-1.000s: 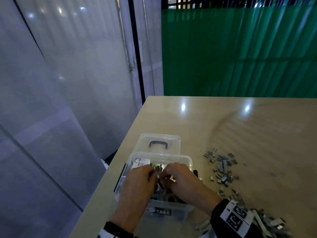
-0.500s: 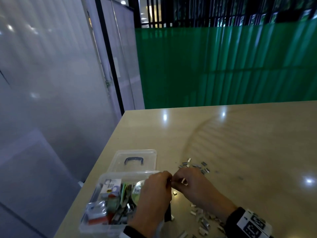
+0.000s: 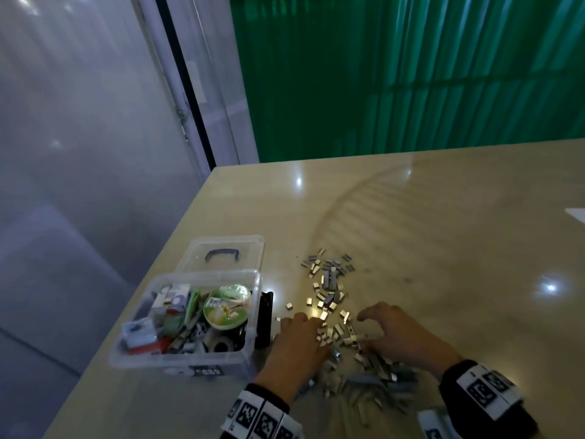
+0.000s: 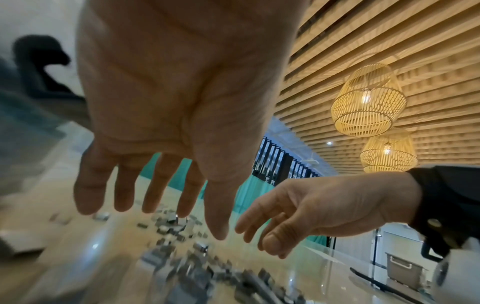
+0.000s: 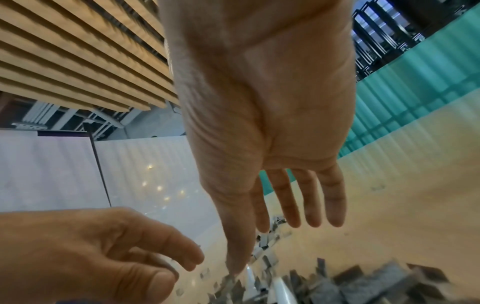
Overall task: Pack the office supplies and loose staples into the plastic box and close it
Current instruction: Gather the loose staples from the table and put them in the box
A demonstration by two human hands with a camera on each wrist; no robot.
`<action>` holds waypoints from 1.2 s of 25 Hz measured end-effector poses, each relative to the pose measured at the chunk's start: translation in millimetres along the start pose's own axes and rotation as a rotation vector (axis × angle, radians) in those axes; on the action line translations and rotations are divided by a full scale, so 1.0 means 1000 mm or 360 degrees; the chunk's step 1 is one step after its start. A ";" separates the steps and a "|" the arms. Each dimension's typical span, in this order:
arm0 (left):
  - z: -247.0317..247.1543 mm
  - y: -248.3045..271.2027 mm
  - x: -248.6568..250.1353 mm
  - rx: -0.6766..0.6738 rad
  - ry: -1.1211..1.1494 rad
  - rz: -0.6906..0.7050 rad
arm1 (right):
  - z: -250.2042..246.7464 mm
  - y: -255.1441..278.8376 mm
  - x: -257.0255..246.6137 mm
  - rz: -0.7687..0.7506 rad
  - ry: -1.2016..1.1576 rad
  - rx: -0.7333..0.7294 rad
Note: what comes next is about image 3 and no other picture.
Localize person's left hand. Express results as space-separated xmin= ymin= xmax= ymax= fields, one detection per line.
xmin=254 ymin=312 xmax=332 ymax=404

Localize person's right hand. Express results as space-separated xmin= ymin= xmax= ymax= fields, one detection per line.
xmin=356 ymin=301 xmax=466 ymax=379

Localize small clear tape roll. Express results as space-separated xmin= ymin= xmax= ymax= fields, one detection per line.
xmin=203 ymin=332 xmax=241 ymax=355

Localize pile of metal staple strips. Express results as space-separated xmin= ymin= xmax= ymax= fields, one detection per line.
xmin=278 ymin=249 xmax=422 ymax=426

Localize green sticky note pad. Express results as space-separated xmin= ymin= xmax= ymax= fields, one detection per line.
xmin=183 ymin=290 xmax=204 ymax=327

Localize small white staple box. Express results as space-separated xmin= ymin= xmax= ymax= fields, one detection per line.
xmin=151 ymin=284 xmax=193 ymax=315

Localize red stapler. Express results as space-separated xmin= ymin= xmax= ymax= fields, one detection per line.
xmin=123 ymin=338 xmax=175 ymax=355

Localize transparent storage box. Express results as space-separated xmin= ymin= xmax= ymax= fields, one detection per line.
xmin=110 ymin=269 xmax=275 ymax=379

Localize transparent box lid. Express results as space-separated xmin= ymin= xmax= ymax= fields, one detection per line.
xmin=174 ymin=235 xmax=266 ymax=275

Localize green curtain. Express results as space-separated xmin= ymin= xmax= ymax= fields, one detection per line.
xmin=229 ymin=0 xmax=585 ymax=163

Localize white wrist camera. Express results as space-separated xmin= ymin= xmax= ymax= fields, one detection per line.
xmin=419 ymin=409 xmax=463 ymax=439

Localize black window post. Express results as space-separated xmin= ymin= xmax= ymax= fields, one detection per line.
xmin=154 ymin=0 xmax=219 ymax=172

